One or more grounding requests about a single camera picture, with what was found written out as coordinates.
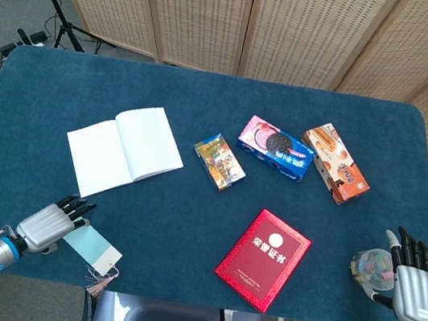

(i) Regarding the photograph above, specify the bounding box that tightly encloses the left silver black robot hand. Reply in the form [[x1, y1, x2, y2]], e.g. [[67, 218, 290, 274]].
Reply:
[[12, 186, 98, 261]]

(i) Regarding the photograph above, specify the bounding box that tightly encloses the blue pink cookie box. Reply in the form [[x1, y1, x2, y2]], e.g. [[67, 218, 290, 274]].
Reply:
[[231, 112, 321, 185]]

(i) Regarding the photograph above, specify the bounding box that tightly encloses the red certificate folder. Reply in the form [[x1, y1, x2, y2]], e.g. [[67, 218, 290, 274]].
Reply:
[[208, 202, 316, 320]]

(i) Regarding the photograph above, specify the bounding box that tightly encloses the open white notebook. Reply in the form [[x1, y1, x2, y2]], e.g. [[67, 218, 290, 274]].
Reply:
[[56, 93, 193, 213]]

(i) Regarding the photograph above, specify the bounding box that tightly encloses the dark blue table cover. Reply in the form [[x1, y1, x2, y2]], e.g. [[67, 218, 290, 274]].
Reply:
[[0, 37, 428, 321]]

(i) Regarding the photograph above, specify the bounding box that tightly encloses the blue bookmark with pink tassel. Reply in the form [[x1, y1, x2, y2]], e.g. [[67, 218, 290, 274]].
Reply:
[[53, 221, 127, 302]]

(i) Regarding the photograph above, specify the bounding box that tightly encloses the black power adapter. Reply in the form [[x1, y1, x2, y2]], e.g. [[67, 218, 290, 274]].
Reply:
[[14, 27, 48, 49]]

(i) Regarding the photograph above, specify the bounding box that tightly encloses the yellow blue snack box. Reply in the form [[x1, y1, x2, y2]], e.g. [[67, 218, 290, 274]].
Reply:
[[187, 130, 253, 196]]

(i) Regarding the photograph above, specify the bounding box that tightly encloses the orange cream biscuit box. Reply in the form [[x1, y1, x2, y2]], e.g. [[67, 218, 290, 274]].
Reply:
[[291, 118, 380, 210]]

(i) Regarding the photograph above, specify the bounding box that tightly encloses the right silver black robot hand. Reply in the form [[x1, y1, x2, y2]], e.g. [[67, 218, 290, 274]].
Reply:
[[365, 223, 428, 321]]

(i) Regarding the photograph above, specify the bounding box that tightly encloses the clear jar of coloured clips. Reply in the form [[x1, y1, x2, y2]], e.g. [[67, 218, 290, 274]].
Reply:
[[347, 244, 402, 298]]

